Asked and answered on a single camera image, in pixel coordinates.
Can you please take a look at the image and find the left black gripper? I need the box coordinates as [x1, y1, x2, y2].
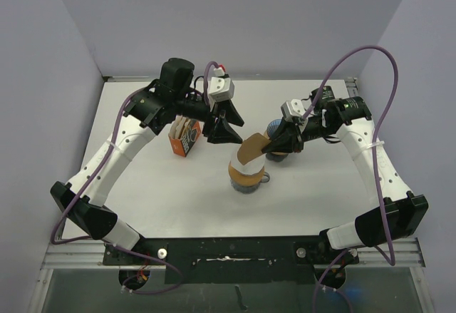
[174, 91, 244, 142]

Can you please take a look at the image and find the blue plastic dripper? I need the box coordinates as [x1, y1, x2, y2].
[264, 119, 281, 138]

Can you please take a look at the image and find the grey plastic dripper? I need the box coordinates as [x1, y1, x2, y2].
[266, 153, 289, 163]

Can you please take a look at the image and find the brown paper coffee filter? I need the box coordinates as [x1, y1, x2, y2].
[237, 133, 271, 165]

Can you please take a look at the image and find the orange coffee filter box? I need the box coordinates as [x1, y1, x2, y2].
[168, 116, 202, 158]

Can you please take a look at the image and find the white paper coffee filter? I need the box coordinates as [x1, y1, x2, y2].
[230, 150, 266, 176]

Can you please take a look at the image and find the wooden dripper ring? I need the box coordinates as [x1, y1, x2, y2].
[228, 165, 266, 187]

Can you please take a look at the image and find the grey glass carafe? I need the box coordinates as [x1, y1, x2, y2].
[230, 172, 270, 194]

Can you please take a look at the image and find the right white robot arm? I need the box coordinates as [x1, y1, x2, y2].
[263, 86, 429, 262]

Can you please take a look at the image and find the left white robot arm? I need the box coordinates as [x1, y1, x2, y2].
[51, 58, 244, 264]

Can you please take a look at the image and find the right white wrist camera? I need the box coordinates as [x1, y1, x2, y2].
[281, 99, 306, 122]

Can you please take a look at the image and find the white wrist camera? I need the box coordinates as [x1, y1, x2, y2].
[207, 65, 234, 106]
[281, 99, 306, 122]

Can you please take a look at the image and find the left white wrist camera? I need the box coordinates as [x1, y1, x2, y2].
[207, 65, 234, 106]

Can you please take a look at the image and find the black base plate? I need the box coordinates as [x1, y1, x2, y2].
[103, 235, 359, 284]

